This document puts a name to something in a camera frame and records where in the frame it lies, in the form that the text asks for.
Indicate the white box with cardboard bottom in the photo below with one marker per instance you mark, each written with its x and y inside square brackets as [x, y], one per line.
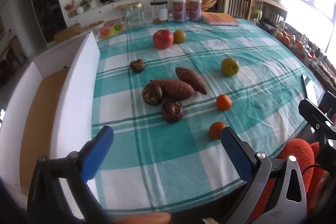
[78, 95]

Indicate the dark brown mangosteen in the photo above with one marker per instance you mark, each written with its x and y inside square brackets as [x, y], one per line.
[172, 111]
[151, 94]
[137, 66]

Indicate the red flower arrangement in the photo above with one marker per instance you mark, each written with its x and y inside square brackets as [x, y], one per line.
[69, 7]

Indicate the green apple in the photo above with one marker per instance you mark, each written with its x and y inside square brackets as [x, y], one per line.
[230, 66]

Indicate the brown cardboard box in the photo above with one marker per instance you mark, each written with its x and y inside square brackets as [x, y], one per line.
[67, 33]

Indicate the orange tangerine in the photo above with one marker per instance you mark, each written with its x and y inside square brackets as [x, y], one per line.
[224, 102]
[215, 130]

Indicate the white television cabinet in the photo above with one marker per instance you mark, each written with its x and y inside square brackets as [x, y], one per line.
[105, 9]

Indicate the black glass display cabinet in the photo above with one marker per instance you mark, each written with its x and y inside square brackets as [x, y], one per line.
[47, 3]

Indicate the person's left hand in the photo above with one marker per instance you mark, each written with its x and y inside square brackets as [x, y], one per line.
[147, 219]

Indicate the yellow-green pear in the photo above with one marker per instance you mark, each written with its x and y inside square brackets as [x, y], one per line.
[179, 36]

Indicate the orange book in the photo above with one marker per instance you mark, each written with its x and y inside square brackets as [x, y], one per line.
[220, 18]

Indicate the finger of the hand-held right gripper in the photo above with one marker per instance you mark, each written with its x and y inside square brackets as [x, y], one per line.
[312, 115]
[328, 153]

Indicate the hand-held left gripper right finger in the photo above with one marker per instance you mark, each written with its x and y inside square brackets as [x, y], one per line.
[236, 155]

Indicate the teal plaid tablecloth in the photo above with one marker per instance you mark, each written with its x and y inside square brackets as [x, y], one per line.
[168, 161]

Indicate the black-lidded jar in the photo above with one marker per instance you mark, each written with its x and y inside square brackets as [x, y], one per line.
[159, 11]

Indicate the colourful fruit-print pouch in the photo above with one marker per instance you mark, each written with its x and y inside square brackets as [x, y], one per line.
[112, 29]

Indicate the orange fluffy clothing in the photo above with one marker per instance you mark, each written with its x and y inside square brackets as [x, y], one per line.
[296, 154]

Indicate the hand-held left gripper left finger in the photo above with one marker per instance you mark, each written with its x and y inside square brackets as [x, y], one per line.
[97, 153]

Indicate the gold-lidded glass jar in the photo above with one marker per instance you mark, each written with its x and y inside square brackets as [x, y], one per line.
[134, 15]

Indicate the left white red can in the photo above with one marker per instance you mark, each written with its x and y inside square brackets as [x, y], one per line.
[179, 11]

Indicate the reddish-brown sweet potato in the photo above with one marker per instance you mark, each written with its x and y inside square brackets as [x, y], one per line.
[176, 90]
[191, 79]

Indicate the pile of oranges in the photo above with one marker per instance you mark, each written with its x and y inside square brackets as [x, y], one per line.
[286, 40]

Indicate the dark wooden chair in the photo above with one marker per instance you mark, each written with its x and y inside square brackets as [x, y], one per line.
[237, 3]

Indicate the red apple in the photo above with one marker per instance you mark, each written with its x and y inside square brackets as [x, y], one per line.
[162, 39]

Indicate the green plant in white pot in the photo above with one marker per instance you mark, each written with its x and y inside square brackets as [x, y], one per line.
[86, 3]

